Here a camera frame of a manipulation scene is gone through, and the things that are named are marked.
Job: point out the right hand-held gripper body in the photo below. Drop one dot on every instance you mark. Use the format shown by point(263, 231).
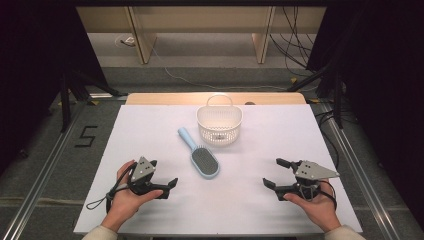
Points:
point(310, 171)

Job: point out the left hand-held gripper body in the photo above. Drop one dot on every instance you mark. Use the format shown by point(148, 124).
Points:
point(142, 169)

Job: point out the light blue hairbrush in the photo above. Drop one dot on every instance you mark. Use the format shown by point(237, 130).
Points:
point(204, 161)

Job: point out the white plastic basket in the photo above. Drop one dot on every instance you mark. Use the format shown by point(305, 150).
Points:
point(219, 128)

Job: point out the person's left hand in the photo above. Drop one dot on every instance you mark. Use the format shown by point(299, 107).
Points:
point(121, 200)

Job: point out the person's right hand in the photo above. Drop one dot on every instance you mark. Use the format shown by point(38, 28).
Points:
point(316, 208)

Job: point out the white table sheet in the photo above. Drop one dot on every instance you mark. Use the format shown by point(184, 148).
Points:
point(233, 200)

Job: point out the wooden table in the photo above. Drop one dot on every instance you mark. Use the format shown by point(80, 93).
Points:
point(160, 98)

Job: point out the black metal stand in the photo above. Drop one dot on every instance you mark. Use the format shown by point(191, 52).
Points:
point(66, 100)
point(337, 100)

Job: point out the dark curtain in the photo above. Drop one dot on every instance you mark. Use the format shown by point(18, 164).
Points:
point(33, 66)
point(383, 83)

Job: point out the round floor socket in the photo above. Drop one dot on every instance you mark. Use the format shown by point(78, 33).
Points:
point(125, 40)

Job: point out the beige wooden furniture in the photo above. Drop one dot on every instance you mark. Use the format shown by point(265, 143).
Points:
point(200, 18)

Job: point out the metal floor rail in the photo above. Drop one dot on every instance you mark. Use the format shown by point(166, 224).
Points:
point(40, 186)
point(363, 173)

